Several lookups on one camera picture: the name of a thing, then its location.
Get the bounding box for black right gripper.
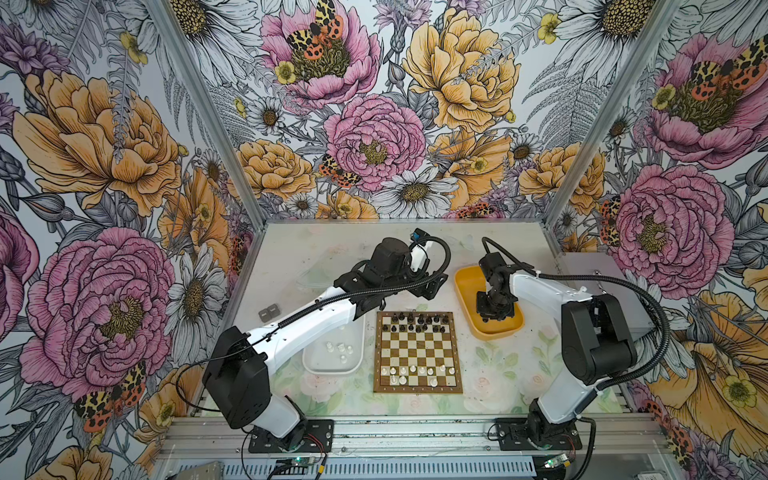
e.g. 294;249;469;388
476;287;516;321

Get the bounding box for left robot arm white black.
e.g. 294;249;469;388
202;229;451;440

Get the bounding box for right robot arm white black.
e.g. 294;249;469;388
476;252;637;448

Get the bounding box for wooden chess board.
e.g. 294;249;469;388
373;311;463;394

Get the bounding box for yellow plastic tray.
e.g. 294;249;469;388
453;265;526;342

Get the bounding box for white plastic tray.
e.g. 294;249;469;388
302;317;367;376

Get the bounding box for grey metal box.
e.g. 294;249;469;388
556;252;654;340

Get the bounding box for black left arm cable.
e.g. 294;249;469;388
173;233;452;415

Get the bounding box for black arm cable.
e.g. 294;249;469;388
173;233;452;415
481;236;671;480

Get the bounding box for small grey bracket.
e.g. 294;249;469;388
258;304;281;323

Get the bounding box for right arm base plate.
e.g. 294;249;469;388
489;416;583;451

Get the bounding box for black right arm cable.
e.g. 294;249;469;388
481;236;671;480

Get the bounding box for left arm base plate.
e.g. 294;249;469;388
247;419;335;454

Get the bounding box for aluminium corner post left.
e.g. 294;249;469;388
147;1;266;233

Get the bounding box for aluminium corner post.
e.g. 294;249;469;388
543;0;682;229
147;1;266;233

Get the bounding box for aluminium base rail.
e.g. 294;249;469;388
158;413;669;460

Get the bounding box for aluminium corner post right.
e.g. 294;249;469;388
543;0;682;229

